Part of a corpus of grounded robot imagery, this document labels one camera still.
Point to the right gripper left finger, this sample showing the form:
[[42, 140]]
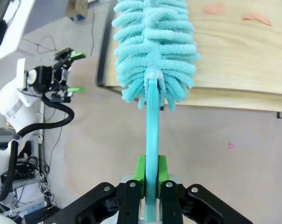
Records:
[[141, 172]]

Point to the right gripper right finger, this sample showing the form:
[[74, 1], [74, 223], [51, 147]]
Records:
[[162, 172]]

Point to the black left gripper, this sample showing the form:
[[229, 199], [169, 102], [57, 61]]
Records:
[[46, 78]]

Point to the teal microfibre duster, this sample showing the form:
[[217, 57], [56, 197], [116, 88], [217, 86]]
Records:
[[152, 46]]

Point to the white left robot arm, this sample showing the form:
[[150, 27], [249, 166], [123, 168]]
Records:
[[10, 105]]

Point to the black-framed wooden shelf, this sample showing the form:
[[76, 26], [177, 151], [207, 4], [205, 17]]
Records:
[[225, 58]]

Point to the cardboard box with blue print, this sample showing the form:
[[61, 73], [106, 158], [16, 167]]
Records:
[[76, 9]]

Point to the pink paper scrap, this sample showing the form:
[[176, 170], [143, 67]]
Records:
[[231, 146]]

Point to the round salmon paper scrap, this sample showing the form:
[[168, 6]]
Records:
[[214, 9]]

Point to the long salmon paper scrap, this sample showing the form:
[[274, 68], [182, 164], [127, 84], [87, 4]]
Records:
[[256, 17]]

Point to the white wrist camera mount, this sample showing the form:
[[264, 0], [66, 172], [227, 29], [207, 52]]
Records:
[[20, 70]]

